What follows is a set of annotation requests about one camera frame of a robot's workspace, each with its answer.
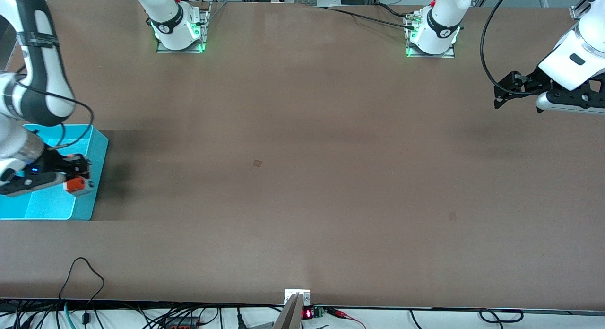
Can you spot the red digit display module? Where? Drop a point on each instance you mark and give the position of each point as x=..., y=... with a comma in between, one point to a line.
x=307, y=314

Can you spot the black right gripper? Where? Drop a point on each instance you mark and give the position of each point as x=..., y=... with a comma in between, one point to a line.
x=53, y=161

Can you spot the aluminium corner bracket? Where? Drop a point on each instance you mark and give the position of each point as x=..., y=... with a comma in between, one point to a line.
x=576, y=11

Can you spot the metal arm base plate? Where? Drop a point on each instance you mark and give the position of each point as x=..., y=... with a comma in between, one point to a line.
x=206, y=17
x=430, y=56

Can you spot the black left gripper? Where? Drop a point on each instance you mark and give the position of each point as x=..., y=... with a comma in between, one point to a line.
x=532, y=80

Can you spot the orange toy bus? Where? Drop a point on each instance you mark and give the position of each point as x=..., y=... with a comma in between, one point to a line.
x=75, y=185

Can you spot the white camera mounting plate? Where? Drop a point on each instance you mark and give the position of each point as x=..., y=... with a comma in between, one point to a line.
x=287, y=293

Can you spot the green terminal block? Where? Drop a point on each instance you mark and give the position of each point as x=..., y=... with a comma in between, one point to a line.
x=319, y=312

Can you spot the grey camera mount bar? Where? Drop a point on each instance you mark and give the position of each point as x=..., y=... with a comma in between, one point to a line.
x=289, y=317

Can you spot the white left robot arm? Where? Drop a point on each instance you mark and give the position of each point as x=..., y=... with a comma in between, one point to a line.
x=442, y=21

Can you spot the blue plastic box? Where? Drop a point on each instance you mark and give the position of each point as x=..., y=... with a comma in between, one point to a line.
x=97, y=144

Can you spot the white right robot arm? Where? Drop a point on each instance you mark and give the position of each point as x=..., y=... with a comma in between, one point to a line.
x=170, y=17

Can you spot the black power strip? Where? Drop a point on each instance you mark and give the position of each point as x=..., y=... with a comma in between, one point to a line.
x=182, y=325

